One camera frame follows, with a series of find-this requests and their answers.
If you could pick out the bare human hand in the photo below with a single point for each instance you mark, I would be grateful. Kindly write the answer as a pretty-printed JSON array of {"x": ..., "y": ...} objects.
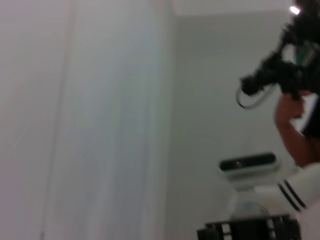
[{"x": 287, "y": 107}]

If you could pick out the dark navy clothing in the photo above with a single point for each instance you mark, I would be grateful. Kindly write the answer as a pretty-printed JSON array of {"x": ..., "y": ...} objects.
[{"x": 312, "y": 120}]

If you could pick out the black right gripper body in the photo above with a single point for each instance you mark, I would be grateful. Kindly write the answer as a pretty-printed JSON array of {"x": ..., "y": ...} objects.
[{"x": 250, "y": 227}]

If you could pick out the black handheld teleoperation controller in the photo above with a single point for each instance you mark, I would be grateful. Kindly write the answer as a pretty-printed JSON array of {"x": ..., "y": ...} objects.
[{"x": 282, "y": 72}]

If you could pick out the bare human forearm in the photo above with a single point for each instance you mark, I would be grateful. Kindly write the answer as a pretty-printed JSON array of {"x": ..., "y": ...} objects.
[{"x": 300, "y": 147}]

